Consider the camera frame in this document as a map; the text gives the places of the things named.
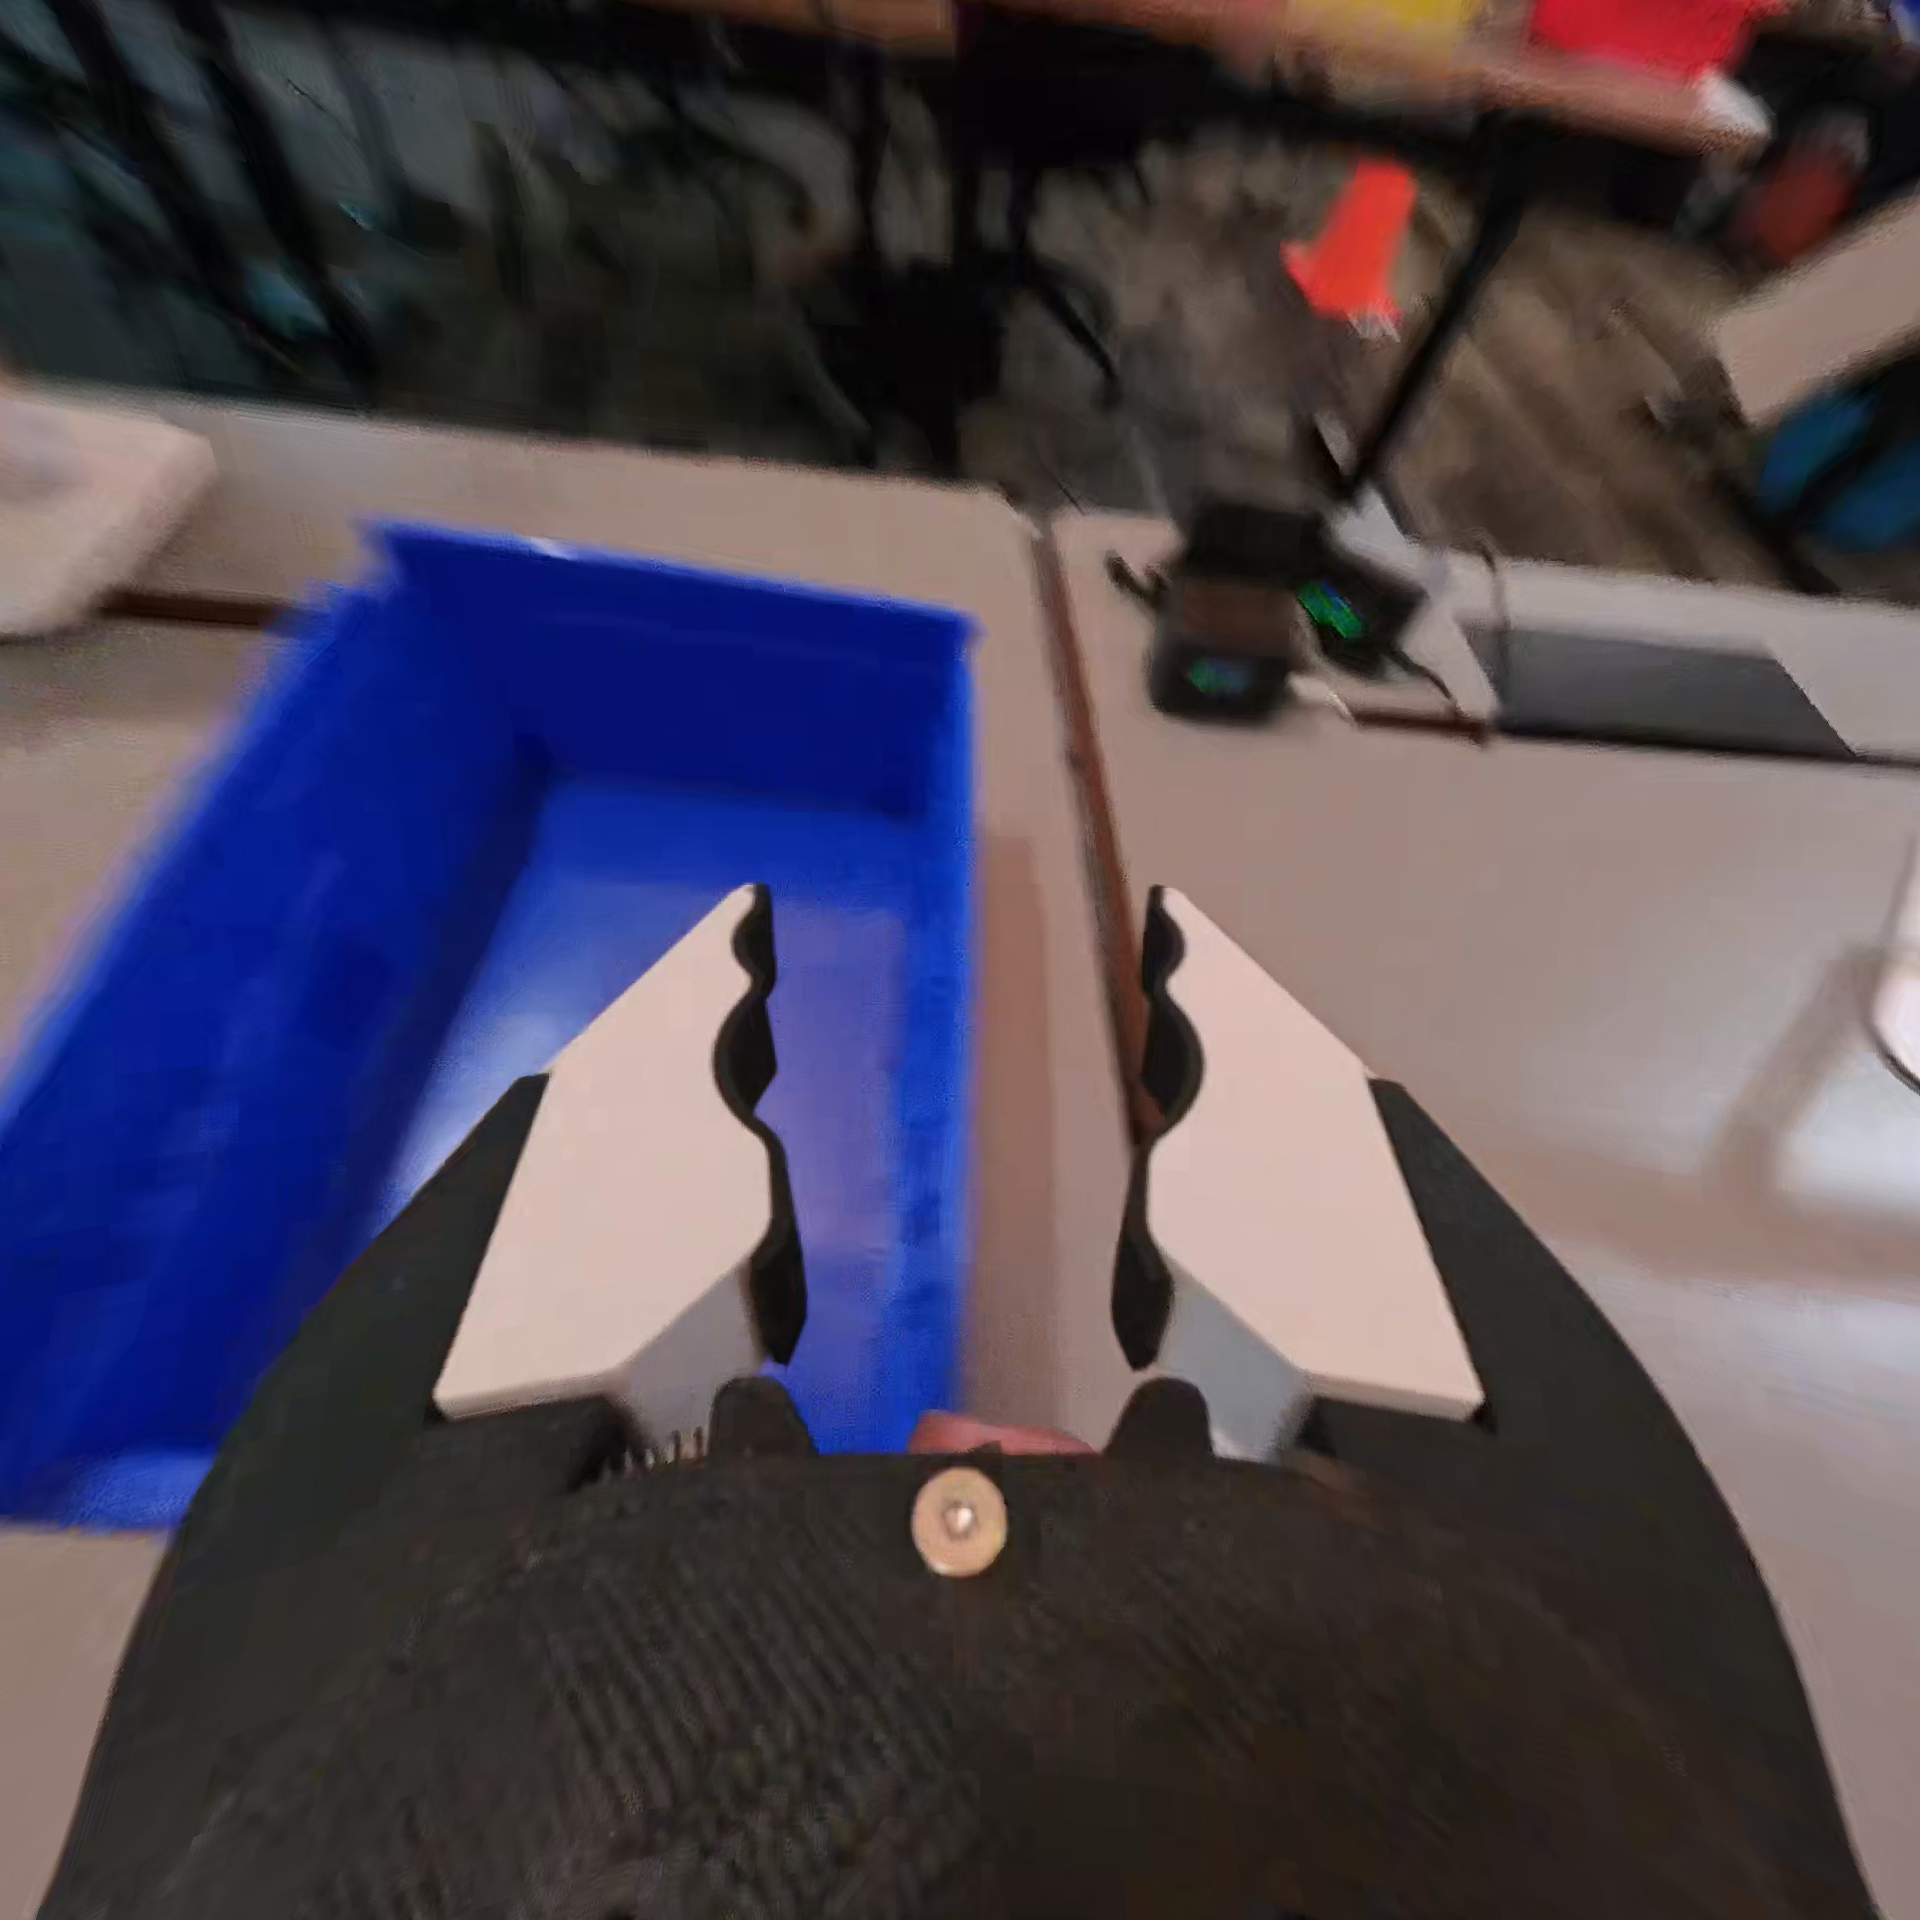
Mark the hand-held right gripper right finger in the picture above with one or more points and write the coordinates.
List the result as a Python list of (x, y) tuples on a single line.
[(1289, 1202)]

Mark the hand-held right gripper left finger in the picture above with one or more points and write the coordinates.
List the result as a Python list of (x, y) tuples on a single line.
[(616, 1202)]

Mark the blue plastic bin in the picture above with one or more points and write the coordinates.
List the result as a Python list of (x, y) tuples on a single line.
[(301, 974)]

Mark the black charger device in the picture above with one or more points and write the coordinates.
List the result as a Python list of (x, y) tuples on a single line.
[(1238, 630)]

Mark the grey flat box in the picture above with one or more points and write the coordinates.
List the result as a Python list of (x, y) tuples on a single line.
[(1650, 676)]

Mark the white flat stand base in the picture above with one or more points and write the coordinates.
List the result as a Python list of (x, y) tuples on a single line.
[(76, 511)]

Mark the wooden table with black legs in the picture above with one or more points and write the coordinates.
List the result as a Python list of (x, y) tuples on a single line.
[(1441, 317)]

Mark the orange cone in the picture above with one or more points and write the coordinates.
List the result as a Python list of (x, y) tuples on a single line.
[(1359, 241)]

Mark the yellow plastic bin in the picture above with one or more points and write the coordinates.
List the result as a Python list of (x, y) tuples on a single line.
[(1373, 19)]

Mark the red plastic bin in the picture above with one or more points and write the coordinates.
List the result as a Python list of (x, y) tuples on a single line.
[(1636, 31)]

